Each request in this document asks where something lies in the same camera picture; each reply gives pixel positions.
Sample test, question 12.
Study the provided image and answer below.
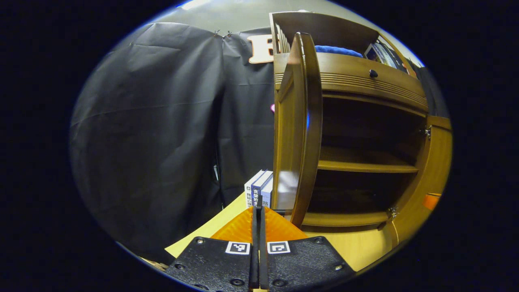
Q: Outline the grey spine book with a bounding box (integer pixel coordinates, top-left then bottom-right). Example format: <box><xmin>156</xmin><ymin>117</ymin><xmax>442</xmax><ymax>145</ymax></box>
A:
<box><xmin>372</xmin><ymin>41</ymin><xmax>397</xmax><ymax>69</ymax></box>

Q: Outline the black backdrop cloth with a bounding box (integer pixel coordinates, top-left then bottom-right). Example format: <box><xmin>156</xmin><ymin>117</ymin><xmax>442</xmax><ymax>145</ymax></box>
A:
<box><xmin>69</xmin><ymin>22</ymin><xmax>450</xmax><ymax>265</ymax></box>

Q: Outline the pale blue book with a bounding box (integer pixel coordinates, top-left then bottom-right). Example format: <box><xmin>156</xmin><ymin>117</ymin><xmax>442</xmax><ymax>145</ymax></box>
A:
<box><xmin>261</xmin><ymin>176</ymin><xmax>275</xmax><ymax>208</ymax></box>

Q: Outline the wooden double-door shoe cabinet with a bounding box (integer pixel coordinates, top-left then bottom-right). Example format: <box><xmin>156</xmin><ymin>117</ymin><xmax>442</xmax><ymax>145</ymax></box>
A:
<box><xmin>270</xmin><ymin>11</ymin><xmax>453</xmax><ymax>248</ymax></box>

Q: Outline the blue towel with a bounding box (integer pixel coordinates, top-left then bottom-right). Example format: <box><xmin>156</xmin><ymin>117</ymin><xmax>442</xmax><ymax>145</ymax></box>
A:
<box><xmin>314</xmin><ymin>45</ymin><xmax>364</xmax><ymax>58</ymax></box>

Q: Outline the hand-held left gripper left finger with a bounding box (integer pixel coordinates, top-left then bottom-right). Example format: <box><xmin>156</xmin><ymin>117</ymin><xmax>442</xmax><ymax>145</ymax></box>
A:
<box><xmin>165</xmin><ymin>206</ymin><xmax>260</xmax><ymax>292</ymax></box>

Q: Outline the dark blue book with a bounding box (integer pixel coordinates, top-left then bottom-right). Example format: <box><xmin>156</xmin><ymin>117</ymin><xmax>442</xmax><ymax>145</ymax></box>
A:
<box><xmin>251</xmin><ymin>170</ymin><xmax>273</xmax><ymax>208</ymax></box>

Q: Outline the black spine book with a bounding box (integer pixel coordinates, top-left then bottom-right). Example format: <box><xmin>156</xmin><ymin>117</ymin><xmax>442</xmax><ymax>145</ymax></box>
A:
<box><xmin>379</xmin><ymin>36</ymin><xmax>410</xmax><ymax>74</ymax></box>

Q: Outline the wooden shoe cabinet door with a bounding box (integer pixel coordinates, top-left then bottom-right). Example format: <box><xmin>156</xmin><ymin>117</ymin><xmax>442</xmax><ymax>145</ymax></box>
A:
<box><xmin>390</xmin><ymin>115</ymin><xmax>453</xmax><ymax>247</ymax></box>
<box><xmin>272</xmin><ymin>32</ymin><xmax>324</xmax><ymax>228</ymax></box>

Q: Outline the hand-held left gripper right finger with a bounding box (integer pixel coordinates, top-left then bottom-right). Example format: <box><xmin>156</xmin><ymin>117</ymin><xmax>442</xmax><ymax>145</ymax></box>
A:
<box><xmin>259</xmin><ymin>206</ymin><xmax>356</xmax><ymax>292</ymax></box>

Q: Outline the wooden inner shelf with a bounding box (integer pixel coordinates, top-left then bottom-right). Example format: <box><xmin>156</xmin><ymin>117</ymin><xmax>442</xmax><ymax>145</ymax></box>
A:
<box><xmin>317</xmin><ymin>146</ymin><xmax>419</xmax><ymax>174</ymax></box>

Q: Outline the blue cover book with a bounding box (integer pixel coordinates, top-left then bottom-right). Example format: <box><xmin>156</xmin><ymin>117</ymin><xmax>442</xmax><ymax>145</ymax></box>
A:
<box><xmin>364</xmin><ymin>43</ymin><xmax>382</xmax><ymax>62</ymax></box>

